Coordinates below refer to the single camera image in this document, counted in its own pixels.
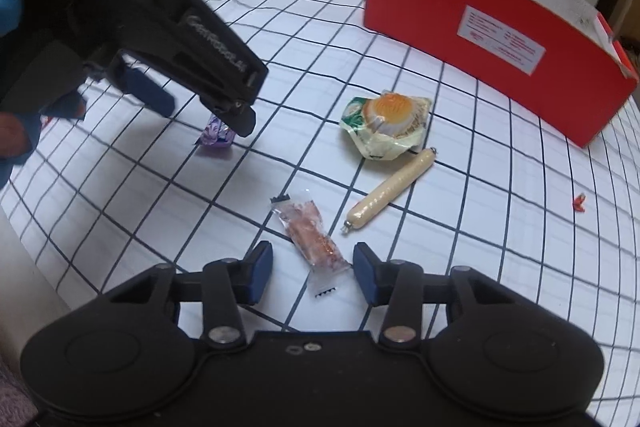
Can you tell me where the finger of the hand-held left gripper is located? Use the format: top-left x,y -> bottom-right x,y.
206,98 -> 257,138
121,63 -> 177,118

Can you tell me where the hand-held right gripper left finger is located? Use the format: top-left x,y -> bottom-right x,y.
101,240 -> 275,350

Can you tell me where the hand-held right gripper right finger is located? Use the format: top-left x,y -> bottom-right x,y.
353,242 -> 540,351

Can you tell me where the purple candy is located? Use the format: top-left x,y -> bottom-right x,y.
195,114 -> 236,158

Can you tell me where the clear meat snack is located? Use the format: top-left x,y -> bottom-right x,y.
270,189 -> 351,300

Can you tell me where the red cardboard box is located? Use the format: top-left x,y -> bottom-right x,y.
363,0 -> 640,148

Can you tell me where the sausage stick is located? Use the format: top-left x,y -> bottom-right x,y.
341,148 -> 441,235

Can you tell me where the checked white tablecloth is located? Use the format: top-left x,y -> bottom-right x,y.
0,0 -> 640,415

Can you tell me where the purple cloth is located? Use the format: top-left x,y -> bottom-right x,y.
0,357 -> 37,427

